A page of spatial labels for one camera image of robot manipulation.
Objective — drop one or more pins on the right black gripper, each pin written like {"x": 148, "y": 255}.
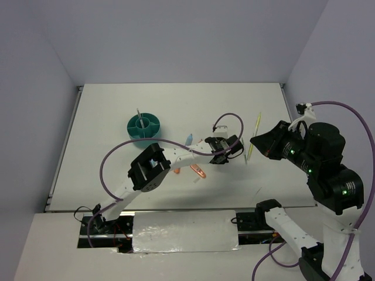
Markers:
{"x": 267, "y": 142}

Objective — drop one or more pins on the yellow thin pen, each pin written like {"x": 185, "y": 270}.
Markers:
{"x": 257, "y": 124}

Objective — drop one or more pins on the clear pen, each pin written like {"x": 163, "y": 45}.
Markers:
{"x": 140, "y": 119}

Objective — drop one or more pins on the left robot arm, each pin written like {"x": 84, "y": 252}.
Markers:
{"x": 149, "y": 169}

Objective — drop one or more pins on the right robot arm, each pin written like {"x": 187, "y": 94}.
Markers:
{"x": 337, "y": 190}

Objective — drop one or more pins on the blue highlighter marker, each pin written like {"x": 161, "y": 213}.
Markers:
{"x": 189, "y": 140}

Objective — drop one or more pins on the orange utility cutter pen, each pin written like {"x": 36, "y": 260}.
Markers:
{"x": 198, "y": 171}

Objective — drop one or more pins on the blue marker cap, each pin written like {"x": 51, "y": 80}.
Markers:
{"x": 153, "y": 163}

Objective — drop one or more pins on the teal round organizer container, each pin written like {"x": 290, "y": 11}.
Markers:
{"x": 146, "y": 128}

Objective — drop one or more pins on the silver foil cover plate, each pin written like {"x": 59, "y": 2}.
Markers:
{"x": 184, "y": 231}

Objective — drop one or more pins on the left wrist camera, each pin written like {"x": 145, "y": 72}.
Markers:
{"x": 220, "y": 131}

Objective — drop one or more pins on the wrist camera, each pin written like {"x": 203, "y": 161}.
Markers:
{"x": 306, "y": 112}
{"x": 220, "y": 131}

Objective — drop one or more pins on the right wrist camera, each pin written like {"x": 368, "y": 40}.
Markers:
{"x": 306, "y": 112}

